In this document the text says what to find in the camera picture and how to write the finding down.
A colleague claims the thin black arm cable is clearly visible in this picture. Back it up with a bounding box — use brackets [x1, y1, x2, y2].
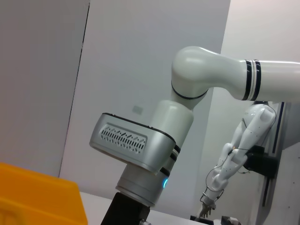
[203, 147, 250, 188]

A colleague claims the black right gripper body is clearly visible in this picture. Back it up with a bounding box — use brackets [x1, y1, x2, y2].
[100, 191, 151, 225]

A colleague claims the dark background device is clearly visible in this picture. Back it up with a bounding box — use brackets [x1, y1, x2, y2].
[189, 210, 241, 225]

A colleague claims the yellow plastic storage bin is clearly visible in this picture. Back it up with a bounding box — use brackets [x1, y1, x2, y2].
[0, 162, 89, 225]

